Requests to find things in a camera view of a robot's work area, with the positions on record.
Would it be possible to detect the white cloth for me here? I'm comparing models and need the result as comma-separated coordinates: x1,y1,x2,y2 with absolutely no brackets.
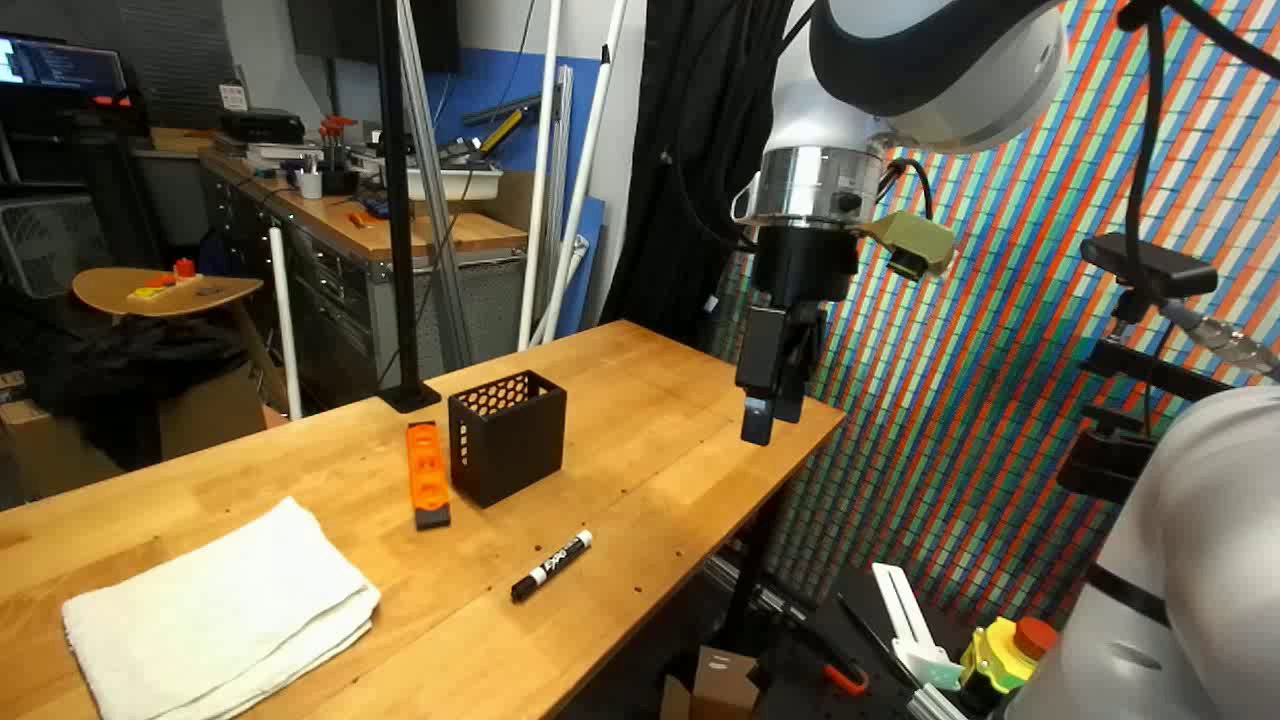
56,491,384,720

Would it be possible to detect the cardboard box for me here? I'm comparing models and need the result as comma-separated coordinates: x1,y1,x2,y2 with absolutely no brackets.
655,643,764,720

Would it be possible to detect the black pole stand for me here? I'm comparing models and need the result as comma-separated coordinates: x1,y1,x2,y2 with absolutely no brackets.
375,0,444,417

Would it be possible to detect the computer monitor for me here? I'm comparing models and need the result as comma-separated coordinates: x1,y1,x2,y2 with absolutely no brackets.
0,32,133,97

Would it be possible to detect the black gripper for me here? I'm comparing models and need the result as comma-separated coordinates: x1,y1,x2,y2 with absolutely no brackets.
736,217,863,451

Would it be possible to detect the white bottle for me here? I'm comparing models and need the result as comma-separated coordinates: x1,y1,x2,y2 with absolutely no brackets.
292,150,327,204

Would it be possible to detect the orange handled clamp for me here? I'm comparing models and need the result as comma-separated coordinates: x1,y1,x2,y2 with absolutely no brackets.
798,618,878,705

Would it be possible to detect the white aluminium rail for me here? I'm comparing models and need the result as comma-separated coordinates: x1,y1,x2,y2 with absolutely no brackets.
867,561,972,720

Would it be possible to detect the black perforated box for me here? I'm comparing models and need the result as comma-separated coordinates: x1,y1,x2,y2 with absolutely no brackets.
444,369,573,513

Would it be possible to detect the orange torpedo level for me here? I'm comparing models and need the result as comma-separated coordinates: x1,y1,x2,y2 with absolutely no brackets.
405,417,458,535

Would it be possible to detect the black marker pen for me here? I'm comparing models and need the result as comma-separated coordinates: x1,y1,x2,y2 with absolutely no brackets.
510,523,601,606

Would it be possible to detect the short white pole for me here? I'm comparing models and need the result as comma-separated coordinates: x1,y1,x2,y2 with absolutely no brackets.
266,224,307,425

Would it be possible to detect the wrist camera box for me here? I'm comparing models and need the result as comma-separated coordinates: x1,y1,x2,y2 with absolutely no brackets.
856,206,962,285

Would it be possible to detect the yellow emergency stop button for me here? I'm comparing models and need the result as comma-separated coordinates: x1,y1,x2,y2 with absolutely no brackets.
956,611,1064,700

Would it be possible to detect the black camera stand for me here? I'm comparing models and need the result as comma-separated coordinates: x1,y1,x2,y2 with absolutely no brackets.
1055,0,1280,504

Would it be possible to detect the colourful patterned screen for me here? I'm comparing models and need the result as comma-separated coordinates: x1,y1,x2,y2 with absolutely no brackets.
704,0,1280,630

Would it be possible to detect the long white pole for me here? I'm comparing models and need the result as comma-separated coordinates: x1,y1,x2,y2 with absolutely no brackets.
532,0,631,350
518,0,573,350

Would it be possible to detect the grey metal pole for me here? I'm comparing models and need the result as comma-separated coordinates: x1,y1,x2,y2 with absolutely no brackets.
392,0,475,372

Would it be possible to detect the black curtain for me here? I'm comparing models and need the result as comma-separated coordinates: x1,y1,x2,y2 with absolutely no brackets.
601,0,810,350

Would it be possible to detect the round wooden stool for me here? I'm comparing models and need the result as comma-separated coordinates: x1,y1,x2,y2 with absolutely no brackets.
68,261,268,322

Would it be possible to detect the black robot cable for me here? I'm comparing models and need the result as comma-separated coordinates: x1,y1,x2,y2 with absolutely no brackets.
878,157,941,224

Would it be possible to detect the wooden top workbench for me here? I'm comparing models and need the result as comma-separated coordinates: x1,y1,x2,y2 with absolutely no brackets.
197,139,532,404

